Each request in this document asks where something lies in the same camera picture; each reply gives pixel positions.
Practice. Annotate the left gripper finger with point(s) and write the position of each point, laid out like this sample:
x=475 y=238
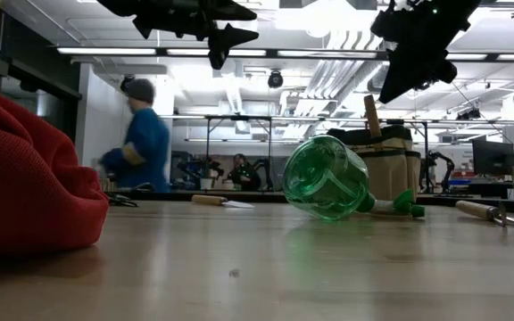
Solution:
x=228 y=40
x=234 y=11

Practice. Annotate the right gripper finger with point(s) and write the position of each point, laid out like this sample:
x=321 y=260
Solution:
x=402 y=78
x=445 y=71

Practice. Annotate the beige canvas gardening bag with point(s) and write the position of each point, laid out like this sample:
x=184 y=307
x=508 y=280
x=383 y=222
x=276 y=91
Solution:
x=391 y=171

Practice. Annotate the red knit glove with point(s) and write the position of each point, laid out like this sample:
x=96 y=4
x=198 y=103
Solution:
x=29 y=178

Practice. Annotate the black background robot arm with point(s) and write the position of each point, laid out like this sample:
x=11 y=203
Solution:
x=199 y=168
x=440 y=162

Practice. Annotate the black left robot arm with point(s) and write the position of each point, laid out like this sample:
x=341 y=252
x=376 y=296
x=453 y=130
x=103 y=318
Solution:
x=118 y=5

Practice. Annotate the black overhead light bar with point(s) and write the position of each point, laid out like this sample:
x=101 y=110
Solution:
x=114 y=51

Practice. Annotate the large black computer monitor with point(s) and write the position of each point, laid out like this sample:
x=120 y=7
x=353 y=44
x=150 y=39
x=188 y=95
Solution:
x=492 y=157

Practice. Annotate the green plastic spray bottle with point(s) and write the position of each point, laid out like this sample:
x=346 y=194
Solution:
x=324 y=178

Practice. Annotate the walking person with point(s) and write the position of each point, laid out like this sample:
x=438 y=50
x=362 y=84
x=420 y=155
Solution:
x=145 y=147

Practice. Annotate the seated person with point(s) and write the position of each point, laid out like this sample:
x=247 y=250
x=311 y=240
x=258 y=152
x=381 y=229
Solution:
x=244 y=174

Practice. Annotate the white bucket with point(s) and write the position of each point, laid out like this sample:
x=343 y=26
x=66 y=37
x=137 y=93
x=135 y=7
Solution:
x=206 y=183

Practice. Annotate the silver ventilation duct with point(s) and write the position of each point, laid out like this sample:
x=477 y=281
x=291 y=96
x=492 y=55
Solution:
x=359 y=71

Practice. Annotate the black ceiling camera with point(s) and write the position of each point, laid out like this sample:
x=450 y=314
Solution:
x=469 y=114
x=275 y=79
x=126 y=80

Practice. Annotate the black metal frame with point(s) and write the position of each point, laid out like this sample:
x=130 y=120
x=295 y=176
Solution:
x=239 y=117

